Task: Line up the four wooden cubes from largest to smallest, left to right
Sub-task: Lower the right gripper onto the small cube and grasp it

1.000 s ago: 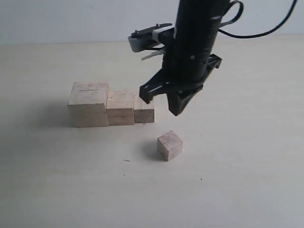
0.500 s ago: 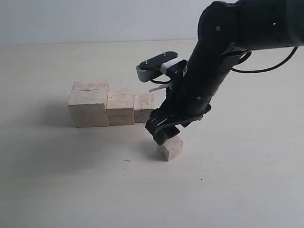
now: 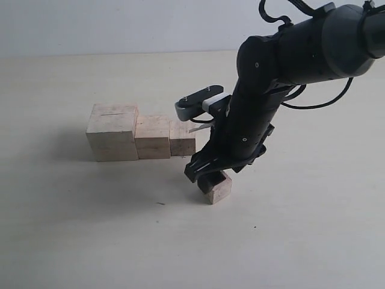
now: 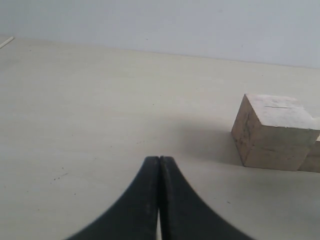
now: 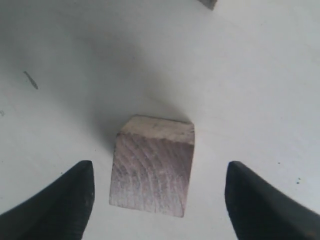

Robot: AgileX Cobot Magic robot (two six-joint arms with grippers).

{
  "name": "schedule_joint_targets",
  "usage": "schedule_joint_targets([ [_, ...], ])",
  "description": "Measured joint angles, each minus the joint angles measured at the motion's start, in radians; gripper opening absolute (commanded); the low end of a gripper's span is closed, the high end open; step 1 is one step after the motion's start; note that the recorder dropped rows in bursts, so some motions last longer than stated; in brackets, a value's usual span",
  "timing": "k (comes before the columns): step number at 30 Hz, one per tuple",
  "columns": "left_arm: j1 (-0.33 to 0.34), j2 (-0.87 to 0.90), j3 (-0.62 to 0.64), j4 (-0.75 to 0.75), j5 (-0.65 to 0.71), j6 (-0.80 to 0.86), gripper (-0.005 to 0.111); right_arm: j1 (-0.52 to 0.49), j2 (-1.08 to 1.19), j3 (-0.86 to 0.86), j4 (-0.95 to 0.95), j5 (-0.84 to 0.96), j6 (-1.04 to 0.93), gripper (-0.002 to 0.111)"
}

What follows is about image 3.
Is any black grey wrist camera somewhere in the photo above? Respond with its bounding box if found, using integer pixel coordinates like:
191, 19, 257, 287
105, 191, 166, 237
174, 85, 231, 122

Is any second largest wooden cube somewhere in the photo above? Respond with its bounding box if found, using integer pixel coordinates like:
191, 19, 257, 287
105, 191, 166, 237
135, 115, 171, 160

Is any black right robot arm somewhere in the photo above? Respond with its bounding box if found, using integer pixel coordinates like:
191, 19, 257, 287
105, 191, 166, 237
175, 1, 384, 194

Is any third largest wooden cube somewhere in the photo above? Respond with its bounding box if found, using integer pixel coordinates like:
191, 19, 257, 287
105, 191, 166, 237
169, 120, 196, 157

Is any smallest wooden cube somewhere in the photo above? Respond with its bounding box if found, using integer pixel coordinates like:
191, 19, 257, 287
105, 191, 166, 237
203, 171, 232, 205

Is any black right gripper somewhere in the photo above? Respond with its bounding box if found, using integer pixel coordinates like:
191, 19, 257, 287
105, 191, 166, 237
184, 87, 293, 193

